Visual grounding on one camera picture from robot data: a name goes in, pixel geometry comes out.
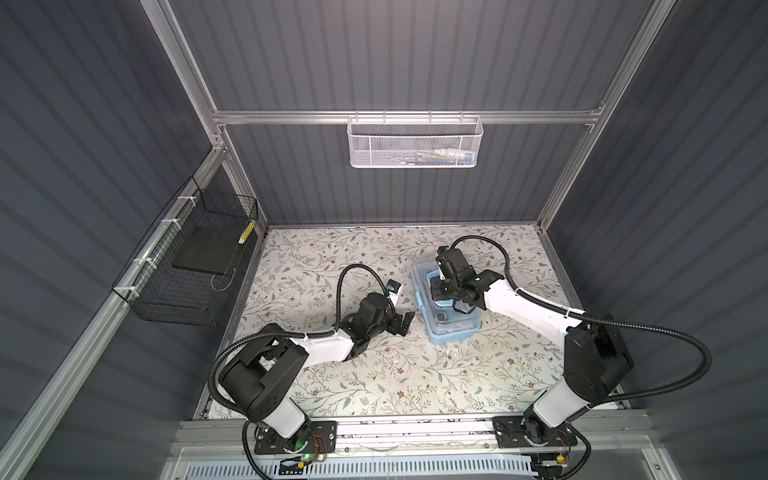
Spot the blue plastic tool box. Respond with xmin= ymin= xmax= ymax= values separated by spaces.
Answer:
xmin=411 ymin=256 xmax=488 ymax=345

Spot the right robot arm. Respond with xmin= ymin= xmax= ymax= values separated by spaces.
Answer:
xmin=435 ymin=246 xmax=634 ymax=436

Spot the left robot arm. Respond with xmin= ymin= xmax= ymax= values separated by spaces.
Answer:
xmin=207 ymin=293 xmax=415 ymax=450

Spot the yellow item in basket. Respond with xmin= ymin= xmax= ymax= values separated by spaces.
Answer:
xmin=238 ymin=221 xmax=256 ymax=245

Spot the white vented panel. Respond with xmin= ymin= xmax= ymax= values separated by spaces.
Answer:
xmin=182 ymin=457 xmax=538 ymax=480

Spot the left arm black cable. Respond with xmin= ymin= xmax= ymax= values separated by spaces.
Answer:
xmin=206 ymin=263 xmax=391 ymax=480

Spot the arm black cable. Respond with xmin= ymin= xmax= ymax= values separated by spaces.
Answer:
xmin=449 ymin=234 xmax=713 ymax=480
xmin=206 ymin=263 xmax=391 ymax=480

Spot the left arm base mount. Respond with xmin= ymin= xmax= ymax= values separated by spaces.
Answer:
xmin=253 ymin=420 xmax=338 ymax=456

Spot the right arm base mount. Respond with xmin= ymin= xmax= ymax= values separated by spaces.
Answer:
xmin=491 ymin=415 xmax=579 ymax=449

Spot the white wire mesh basket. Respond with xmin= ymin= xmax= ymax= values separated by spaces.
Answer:
xmin=346 ymin=115 xmax=484 ymax=169

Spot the black wire basket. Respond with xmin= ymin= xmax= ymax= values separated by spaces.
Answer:
xmin=113 ymin=178 xmax=260 ymax=327

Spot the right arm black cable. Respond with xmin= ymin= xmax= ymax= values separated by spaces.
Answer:
xmin=449 ymin=234 xmax=713 ymax=480

